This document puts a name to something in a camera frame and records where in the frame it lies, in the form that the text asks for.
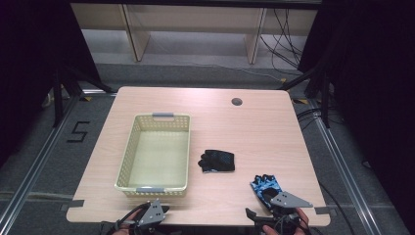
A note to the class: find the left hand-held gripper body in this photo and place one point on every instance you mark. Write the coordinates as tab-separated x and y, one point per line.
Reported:
152	212

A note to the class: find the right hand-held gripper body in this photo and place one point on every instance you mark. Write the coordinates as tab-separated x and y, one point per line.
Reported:
288	199

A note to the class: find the blue camouflage glove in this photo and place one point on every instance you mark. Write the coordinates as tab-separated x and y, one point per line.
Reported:
259	189

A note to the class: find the cream plastic basket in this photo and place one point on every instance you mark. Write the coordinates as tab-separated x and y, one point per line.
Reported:
156	156

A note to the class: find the black glove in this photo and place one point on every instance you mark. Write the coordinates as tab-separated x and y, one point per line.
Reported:
218	160

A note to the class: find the person's right hand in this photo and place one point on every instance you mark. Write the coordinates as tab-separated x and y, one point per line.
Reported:
302	222

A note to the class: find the person's left hand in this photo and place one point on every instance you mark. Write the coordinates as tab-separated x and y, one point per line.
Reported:
125	219

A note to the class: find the grey tape strip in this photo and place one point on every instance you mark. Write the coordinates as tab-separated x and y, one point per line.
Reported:
76	203
322	210

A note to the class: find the yellow black floor tape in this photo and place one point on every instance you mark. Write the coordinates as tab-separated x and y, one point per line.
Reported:
86	98
300	101

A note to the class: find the black metal stand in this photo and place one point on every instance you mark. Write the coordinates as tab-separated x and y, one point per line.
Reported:
324	98
58	101

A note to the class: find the black curtain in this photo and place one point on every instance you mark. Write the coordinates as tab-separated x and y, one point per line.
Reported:
36	65
368	98

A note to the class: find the light wooden shelf unit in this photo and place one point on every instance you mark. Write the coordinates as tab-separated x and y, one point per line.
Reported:
195	19

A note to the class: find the aluminium floor rail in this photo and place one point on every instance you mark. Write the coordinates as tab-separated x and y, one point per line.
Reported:
36	163
345	176

